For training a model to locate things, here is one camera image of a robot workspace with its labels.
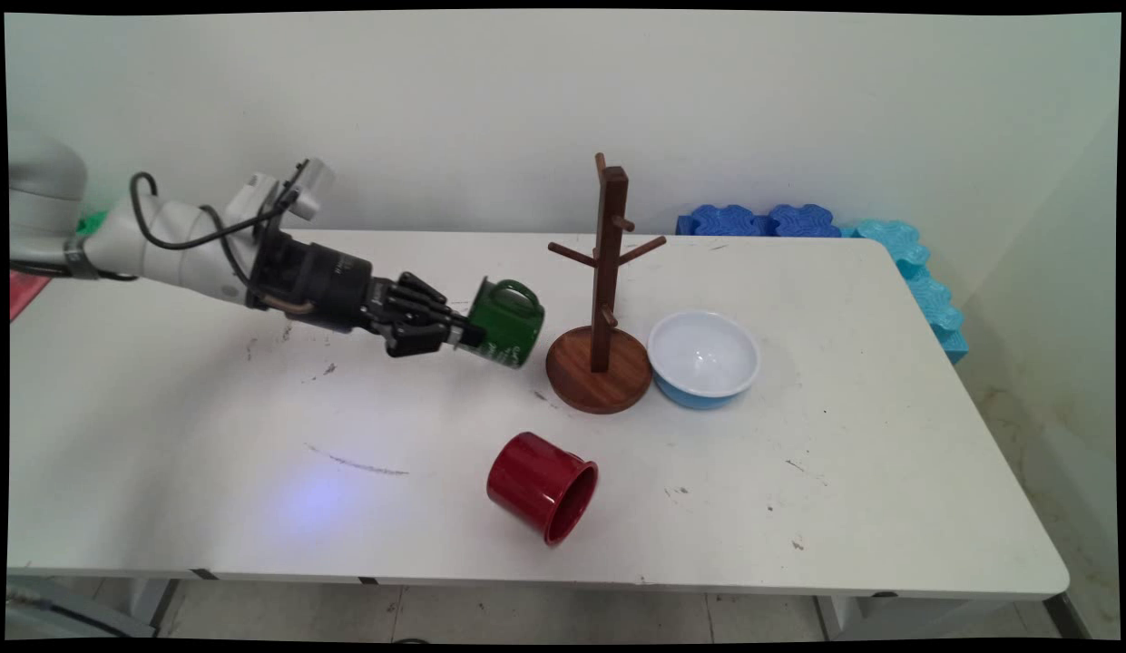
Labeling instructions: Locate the green enamel mug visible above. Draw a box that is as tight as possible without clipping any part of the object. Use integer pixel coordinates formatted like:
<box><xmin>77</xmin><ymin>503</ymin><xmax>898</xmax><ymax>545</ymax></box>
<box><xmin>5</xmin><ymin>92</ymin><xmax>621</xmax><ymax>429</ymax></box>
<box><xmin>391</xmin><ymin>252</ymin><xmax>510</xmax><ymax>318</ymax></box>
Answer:
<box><xmin>465</xmin><ymin>278</ymin><xmax>545</xmax><ymax>370</ymax></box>

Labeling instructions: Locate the brown wooden mug tree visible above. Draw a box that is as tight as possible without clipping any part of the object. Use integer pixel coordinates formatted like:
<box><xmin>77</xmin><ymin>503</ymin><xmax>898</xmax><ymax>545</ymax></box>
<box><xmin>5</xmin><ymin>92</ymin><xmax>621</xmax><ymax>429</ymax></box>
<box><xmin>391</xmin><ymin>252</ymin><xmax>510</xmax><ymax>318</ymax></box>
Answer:
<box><xmin>545</xmin><ymin>152</ymin><xmax>668</xmax><ymax>415</ymax></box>

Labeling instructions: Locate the red enamel mug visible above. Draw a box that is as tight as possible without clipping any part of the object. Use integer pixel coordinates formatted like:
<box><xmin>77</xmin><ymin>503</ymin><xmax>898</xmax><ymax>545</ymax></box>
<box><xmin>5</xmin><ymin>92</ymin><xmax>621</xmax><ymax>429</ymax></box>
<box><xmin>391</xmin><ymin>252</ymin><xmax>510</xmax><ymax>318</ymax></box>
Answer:
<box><xmin>486</xmin><ymin>432</ymin><xmax>600</xmax><ymax>548</ymax></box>

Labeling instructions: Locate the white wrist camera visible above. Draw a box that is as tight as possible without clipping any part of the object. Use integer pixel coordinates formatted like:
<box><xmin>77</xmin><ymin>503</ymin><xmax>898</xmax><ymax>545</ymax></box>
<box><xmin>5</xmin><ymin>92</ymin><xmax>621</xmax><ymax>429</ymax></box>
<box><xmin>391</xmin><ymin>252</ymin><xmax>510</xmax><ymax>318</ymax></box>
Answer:
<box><xmin>227</xmin><ymin>159</ymin><xmax>337</xmax><ymax>228</ymax></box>

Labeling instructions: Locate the light blue bowl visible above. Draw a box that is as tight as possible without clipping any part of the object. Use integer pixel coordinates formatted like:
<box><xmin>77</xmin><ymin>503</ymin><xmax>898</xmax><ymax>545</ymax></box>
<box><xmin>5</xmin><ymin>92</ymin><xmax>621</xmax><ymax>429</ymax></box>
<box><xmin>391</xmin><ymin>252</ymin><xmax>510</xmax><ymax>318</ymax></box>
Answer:
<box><xmin>647</xmin><ymin>310</ymin><xmax>761</xmax><ymax>410</ymax></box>

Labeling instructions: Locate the red flat object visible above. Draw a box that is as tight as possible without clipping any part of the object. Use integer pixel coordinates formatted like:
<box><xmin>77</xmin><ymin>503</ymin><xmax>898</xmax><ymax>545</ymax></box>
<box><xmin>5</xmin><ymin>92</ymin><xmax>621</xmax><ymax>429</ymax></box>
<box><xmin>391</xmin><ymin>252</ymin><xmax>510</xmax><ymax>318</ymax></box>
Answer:
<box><xmin>9</xmin><ymin>270</ymin><xmax>54</xmax><ymax>323</ymax></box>

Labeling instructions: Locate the dark blue foam mat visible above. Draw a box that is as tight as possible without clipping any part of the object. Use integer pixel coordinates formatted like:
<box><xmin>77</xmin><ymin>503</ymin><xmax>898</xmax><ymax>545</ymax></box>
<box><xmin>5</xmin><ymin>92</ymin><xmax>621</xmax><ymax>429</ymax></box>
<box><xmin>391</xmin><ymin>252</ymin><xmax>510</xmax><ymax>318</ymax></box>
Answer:
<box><xmin>676</xmin><ymin>204</ymin><xmax>843</xmax><ymax>239</ymax></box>

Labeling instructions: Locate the cyan foam mat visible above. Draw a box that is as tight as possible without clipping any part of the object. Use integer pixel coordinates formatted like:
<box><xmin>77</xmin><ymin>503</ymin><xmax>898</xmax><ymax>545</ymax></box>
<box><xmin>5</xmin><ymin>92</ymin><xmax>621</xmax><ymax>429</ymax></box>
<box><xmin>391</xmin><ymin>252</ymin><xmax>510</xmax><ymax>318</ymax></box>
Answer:
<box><xmin>853</xmin><ymin>219</ymin><xmax>970</xmax><ymax>365</ymax></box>

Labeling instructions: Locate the grey table leg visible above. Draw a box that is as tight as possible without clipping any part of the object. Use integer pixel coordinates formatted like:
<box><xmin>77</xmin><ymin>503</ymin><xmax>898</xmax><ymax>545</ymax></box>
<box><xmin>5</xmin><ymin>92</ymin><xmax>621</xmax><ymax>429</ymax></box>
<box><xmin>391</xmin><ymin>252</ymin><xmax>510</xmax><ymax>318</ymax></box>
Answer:
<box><xmin>815</xmin><ymin>594</ymin><xmax>890</xmax><ymax>641</ymax></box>

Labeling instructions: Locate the black cable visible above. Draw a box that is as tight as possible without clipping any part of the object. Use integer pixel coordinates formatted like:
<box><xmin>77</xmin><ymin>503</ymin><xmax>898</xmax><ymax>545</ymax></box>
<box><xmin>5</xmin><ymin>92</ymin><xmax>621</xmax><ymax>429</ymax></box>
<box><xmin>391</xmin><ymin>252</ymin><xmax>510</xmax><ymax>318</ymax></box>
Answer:
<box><xmin>130</xmin><ymin>171</ymin><xmax>302</xmax><ymax>287</ymax></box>

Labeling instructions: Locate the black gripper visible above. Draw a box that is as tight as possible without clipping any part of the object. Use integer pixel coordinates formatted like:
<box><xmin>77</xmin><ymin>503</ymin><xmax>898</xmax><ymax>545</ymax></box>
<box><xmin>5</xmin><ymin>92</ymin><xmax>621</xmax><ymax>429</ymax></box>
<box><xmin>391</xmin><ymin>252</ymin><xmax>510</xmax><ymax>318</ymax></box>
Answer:
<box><xmin>250</xmin><ymin>231</ymin><xmax>486</xmax><ymax>359</ymax></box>

